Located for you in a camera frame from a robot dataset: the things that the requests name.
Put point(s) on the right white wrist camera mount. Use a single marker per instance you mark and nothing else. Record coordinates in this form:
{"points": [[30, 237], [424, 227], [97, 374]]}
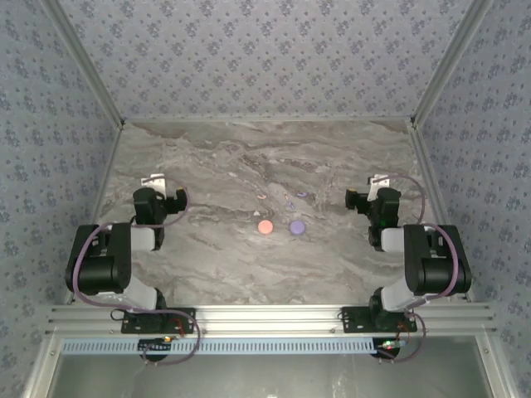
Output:
{"points": [[376, 184]]}

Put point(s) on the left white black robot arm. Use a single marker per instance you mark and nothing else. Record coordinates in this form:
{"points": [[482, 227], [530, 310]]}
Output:
{"points": [[95, 265]]}

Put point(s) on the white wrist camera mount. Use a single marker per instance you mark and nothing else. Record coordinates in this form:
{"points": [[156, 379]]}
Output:
{"points": [[376, 184], [154, 181]]}

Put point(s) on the purple earbud charging case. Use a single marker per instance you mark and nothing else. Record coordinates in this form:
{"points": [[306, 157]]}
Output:
{"points": [[297, 227]]}

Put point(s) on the thin aluminium table edge rail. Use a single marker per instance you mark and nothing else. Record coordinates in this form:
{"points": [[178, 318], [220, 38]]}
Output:
{"points": [[265, 119]]}

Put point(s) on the aluminium side rail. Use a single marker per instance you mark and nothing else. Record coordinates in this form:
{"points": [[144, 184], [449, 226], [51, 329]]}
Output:
{"points": [[105, 178], [431, 186]]}

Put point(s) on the black controller board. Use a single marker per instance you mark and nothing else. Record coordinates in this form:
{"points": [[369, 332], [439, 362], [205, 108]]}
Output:
{"points": [[388, 348], [154, 347]]}

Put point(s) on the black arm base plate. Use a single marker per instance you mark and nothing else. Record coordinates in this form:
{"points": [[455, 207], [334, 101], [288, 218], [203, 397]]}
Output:
{"points": [[182, 321], [352, 319]]}

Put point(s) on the aluminium frame bar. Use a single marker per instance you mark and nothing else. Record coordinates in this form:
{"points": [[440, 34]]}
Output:
{"points": [[43, 369], [498, 369]]}

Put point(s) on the aluminium corner post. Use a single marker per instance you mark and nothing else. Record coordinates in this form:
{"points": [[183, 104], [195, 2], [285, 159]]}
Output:
{"points": [[452, 62], [83, 62]]}

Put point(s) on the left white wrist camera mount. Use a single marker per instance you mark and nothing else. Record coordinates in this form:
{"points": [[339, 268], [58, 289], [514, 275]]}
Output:
{"points": [[154, 181]]}

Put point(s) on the pink earbud charging case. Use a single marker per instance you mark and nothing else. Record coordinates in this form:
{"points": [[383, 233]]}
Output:
{"points": [[265, 227]]}

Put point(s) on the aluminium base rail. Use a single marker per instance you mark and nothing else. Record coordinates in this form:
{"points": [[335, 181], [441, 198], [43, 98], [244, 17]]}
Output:
{"points": [[269, 317]]}

